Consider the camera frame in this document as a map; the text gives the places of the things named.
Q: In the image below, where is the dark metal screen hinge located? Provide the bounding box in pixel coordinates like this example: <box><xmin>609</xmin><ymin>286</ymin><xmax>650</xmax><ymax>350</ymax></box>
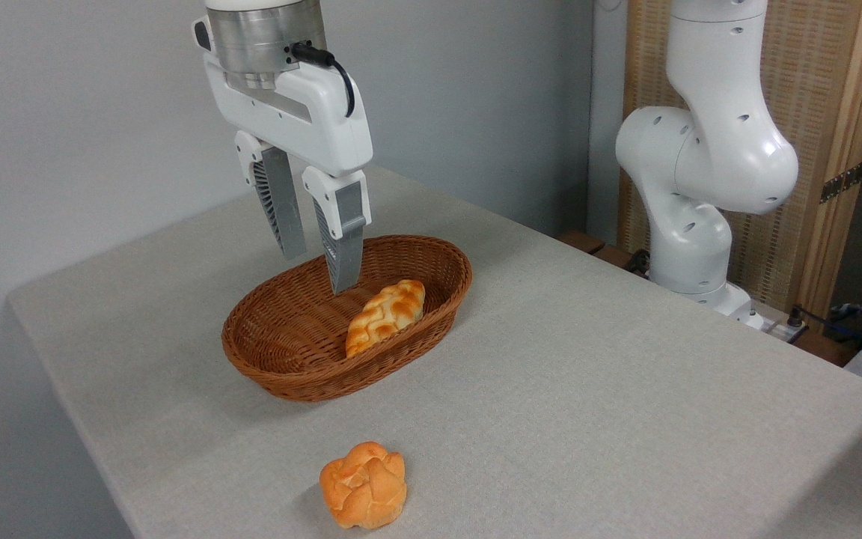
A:
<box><xmin>819</xmin><ymin>160</ymin><xmax>862</xmax><ymax>204</ymax></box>

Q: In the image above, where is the round knotted bread roll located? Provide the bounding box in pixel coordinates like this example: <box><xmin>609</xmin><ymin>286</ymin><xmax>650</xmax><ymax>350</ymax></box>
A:
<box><xmin>319</xmin><ymin>441</ymin><xmax>408</xmax><ymax>531</ymax></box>

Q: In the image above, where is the brown wicker oval basket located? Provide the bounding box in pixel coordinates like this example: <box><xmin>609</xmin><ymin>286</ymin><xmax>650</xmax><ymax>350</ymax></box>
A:
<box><xmin>221</xmin><ymin>234</ymin><xmax>473</xmax><ymax>403</ymax></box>

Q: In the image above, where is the black plug with cable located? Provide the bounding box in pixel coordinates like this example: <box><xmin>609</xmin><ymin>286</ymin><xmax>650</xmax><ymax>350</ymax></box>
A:
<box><xmin>784</xmin><ymin>304</ymin><xmax>862</xmax><ymax>347</ymax></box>

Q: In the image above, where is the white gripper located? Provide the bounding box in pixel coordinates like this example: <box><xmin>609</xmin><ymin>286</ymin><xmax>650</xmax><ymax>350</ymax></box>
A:
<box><xmin>202</xmin><ymin>52</ymin><xmax>374</xmax><ymax>296</ymax></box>

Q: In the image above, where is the brown wooden robot base board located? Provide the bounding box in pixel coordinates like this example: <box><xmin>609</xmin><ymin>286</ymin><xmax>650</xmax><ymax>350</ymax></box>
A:
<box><xmin>557</xmin><ymin>230</ymin><xmax>860</xmax><ymax>368</ymax></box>

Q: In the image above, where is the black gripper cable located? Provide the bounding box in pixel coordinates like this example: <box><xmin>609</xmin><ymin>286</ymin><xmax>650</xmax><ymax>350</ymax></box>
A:
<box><xmin>291</xmin><ymin>43</ymin><xmax>357</xmax><ymax>118</ymax></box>

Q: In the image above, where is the wooden woven folding screen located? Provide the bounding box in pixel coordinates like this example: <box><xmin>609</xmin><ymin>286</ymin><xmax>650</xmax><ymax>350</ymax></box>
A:
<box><xmin>618</xmin><ymin>0</ymin><xmax>862</xmax><ymax>324</ymax></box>

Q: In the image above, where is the grey tablecloth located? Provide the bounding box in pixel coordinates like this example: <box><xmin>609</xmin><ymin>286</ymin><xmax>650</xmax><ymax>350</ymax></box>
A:
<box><xmin>6</xmin><ymin>166</ymin><xmax>862</xmax><ymax>539</ymax></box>

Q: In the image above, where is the long braided bread loaf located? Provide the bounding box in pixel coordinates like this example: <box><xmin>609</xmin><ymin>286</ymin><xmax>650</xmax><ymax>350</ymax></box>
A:
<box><xmin>345</xmin><ymin>279</ymin><xmax>427</xmax><ymax>359</ymax></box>

